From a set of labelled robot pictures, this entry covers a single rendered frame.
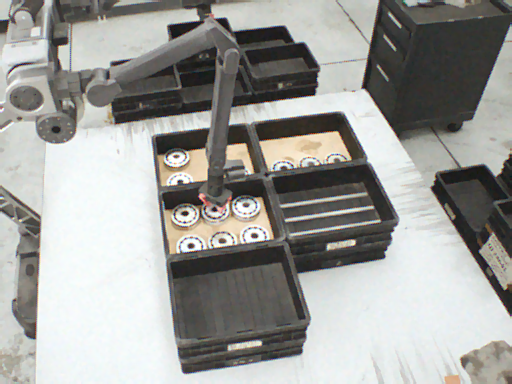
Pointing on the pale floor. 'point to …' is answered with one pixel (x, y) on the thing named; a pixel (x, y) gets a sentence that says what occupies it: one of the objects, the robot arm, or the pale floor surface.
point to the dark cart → (433, 61)
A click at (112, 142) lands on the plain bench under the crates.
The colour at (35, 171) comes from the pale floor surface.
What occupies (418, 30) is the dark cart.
